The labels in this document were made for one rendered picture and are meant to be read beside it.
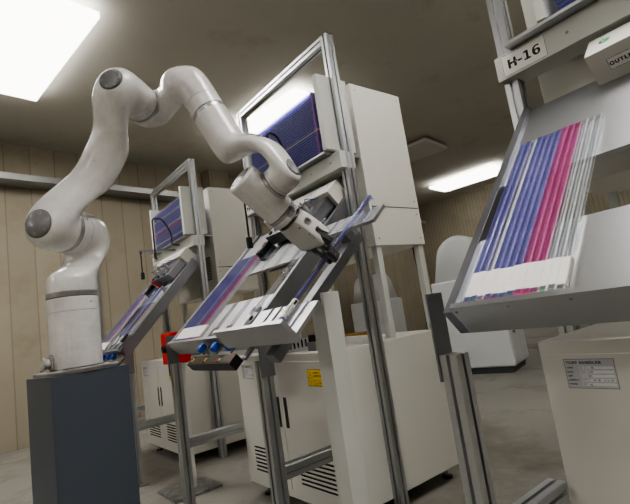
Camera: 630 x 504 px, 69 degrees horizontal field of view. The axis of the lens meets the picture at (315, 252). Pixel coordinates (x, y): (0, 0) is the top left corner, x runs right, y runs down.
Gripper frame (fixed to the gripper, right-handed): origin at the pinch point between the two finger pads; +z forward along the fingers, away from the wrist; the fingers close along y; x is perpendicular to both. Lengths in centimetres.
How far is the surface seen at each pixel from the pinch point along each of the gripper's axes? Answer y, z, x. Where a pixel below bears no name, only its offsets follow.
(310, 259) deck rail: 36.5, 14.0, -17.6
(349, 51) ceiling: 141, 17, -257
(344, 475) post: 7, 36, 45
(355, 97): 37, -1, -96
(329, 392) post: 8.6, 22.7, 28.4
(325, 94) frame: 35, -14, -82
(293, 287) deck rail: 36.5, 12.8, -4.4
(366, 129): 37, 11, -87
